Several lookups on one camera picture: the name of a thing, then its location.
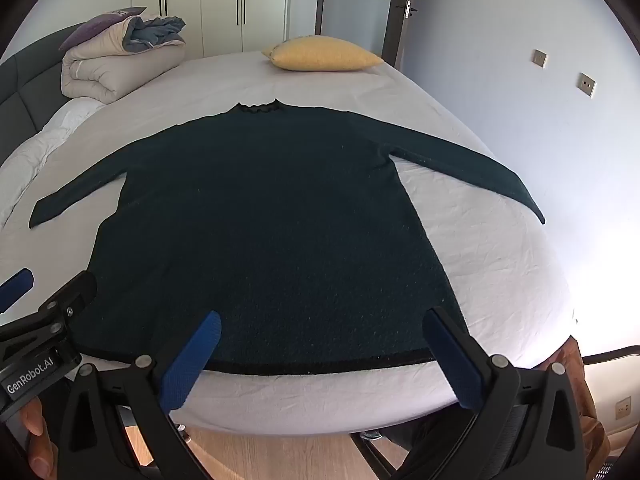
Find purple pillow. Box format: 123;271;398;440
59;6;148;52

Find white quilt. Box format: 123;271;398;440
0;95;107;231

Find yellow pillow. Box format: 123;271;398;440
261;36;385;72

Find crumpled blue-grey cloth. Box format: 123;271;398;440
122;14;187;53

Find folded beige duvet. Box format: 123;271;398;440
61;15;187;106

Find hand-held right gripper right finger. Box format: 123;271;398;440
422;306;587;480

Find grey padded headboard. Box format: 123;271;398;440
0;22;88;167

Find dark green sweater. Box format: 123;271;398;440
28;99;547;376

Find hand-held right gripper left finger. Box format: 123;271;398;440
55;310;223;480

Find person's left hand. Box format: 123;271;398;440
19;399;57;477

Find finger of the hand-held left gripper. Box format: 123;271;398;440
0;268;35;314
37;271;98;333

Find cream wardrobe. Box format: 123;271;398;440
131;0;322;59

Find grey door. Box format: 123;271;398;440
315;0;417;68

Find black mesh office chair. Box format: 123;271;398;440
350;400;621;480

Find bed with white sheet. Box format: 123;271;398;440
0;50;577;436

